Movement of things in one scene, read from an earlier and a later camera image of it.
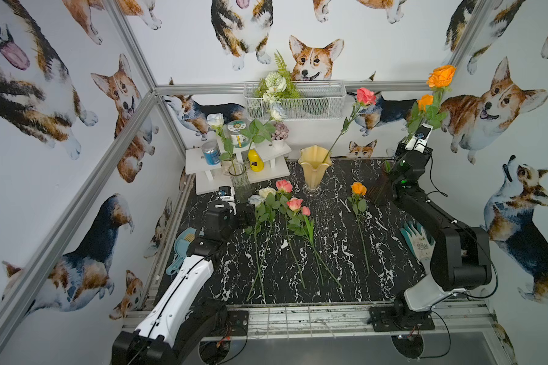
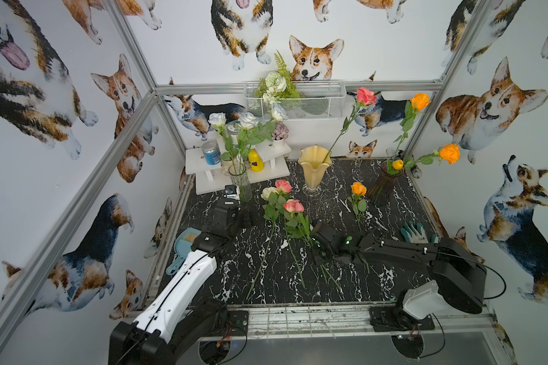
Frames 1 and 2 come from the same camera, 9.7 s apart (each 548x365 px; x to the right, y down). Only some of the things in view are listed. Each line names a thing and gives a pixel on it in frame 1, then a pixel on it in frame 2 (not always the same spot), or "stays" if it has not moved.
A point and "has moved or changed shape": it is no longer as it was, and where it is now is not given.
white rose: [217, 121] stays
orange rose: [439, 80] to [450, 152]
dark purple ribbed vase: [380, 189] stays
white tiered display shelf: [209, 177] stays
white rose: [260, 217] to [251, 132]
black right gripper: [413, 153] to [319, 252]
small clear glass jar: [225, 166] stays
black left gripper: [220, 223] stays
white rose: [260, 131] stays
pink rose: [364, 96] stays
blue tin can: [211, 150] stays
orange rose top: [416, 114] has moved or changed shape
